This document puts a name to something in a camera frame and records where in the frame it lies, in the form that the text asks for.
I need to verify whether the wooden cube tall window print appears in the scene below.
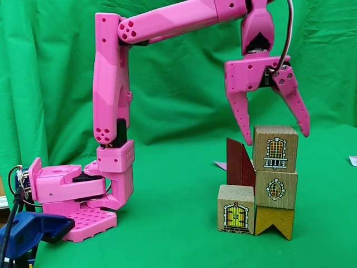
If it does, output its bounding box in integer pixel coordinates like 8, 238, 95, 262
253, 125, 299, 173

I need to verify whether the dark red wedge block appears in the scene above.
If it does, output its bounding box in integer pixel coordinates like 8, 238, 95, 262
226, 137, 257, 187

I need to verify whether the green cloth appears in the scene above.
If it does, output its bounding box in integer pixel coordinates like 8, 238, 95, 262
0, 0, 357, 268

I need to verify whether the wooden cube oval window print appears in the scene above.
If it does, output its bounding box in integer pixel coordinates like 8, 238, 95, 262
255, 170, 298, 210

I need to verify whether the wooden cube door print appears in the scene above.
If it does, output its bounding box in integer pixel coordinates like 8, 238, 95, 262
217, 184, 255, 236

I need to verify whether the yellow notched wooden block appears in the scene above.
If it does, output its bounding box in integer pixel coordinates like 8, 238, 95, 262
254, 205, 296, 241

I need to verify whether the circuit board on base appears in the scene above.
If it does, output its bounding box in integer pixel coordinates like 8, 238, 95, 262
8, 166, 35, 202

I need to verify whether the blue clamp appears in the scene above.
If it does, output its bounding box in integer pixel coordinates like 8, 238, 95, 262
0, 212, 75, 268

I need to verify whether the tricolour servo cable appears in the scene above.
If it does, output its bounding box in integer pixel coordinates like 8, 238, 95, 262
272, 0, 297, 76

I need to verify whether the black cable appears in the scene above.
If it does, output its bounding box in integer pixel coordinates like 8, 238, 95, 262
0, 187, 23, 268

